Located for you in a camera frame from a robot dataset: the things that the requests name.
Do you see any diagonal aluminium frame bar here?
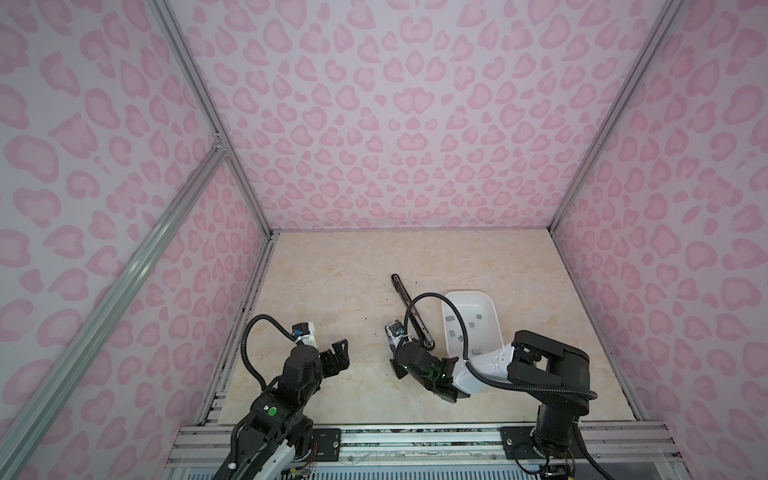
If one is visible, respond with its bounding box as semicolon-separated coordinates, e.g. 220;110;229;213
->
1;142;230;479

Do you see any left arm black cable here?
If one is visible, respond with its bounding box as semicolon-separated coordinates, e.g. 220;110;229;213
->
239;313;296;391

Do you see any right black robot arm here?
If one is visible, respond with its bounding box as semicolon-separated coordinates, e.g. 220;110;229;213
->
386;322;597;459

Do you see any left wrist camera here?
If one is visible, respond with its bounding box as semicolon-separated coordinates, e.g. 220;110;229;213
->
291;322;317;348

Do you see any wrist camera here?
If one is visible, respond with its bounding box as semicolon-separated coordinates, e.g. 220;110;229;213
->
384;320;410;353
291;322;317;348

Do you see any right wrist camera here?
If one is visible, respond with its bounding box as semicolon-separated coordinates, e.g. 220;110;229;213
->
384;320;410;353

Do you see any white plastic tray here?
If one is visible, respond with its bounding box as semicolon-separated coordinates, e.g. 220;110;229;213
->
442;290;504;358

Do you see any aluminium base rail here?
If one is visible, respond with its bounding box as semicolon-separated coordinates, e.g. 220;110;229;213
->
161;422;685;480

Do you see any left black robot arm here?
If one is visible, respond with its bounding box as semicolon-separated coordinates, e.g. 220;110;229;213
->
214;339;350;479

